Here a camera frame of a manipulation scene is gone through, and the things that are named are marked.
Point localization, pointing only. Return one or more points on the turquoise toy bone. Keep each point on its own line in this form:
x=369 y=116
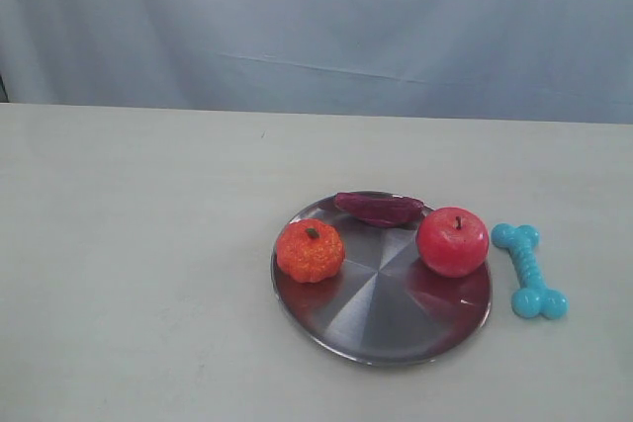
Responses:
x=533 y=298

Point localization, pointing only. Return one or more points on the purple sweet potato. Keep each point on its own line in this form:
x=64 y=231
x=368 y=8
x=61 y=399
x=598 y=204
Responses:
x=380 y=211

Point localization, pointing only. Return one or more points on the orange toy pumpkin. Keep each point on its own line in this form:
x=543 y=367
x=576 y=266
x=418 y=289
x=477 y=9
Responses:
x=309 y=251

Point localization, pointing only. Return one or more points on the round steel plate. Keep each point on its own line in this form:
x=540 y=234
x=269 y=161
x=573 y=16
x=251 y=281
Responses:
x=384 y=307

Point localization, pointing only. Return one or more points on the red apple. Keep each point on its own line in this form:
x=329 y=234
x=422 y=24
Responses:
x=452 y=242

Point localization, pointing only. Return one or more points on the light blue backdrop cloth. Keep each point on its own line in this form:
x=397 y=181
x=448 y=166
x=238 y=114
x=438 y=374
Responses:
x=550 y=60

